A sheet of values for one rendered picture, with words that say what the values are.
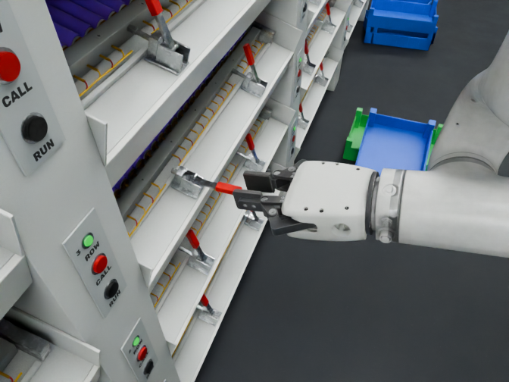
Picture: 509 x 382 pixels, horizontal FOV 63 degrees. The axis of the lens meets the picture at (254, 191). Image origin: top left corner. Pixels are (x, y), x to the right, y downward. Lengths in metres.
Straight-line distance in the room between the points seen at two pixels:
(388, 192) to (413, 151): 0.96
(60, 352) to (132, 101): 0.26
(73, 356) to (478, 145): 0.49
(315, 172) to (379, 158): 0.88
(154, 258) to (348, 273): 0.71
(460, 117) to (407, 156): 0.90
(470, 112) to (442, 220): 0.12
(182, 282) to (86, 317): 0.33
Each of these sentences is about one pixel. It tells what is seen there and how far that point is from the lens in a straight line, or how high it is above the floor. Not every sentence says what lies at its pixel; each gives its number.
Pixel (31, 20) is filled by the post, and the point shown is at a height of 0.84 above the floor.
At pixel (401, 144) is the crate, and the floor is 0.09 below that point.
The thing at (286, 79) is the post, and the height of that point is 0.45.
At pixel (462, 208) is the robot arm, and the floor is 0.64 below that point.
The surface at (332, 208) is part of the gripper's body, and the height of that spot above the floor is 0.60.
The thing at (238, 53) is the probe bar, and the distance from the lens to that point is 0.82.
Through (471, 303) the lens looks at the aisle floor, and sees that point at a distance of 1.21.
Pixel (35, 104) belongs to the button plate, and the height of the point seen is 0.80.
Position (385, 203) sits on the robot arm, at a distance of 0.46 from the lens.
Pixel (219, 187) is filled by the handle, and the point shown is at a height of 0.55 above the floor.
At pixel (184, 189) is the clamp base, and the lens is 0.59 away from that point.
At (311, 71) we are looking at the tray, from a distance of 1.23.
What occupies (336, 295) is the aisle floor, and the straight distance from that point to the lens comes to 1.11.
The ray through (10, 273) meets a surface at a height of 0.71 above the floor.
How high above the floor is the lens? 0.95
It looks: 46 degrees down
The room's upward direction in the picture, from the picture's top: straight up
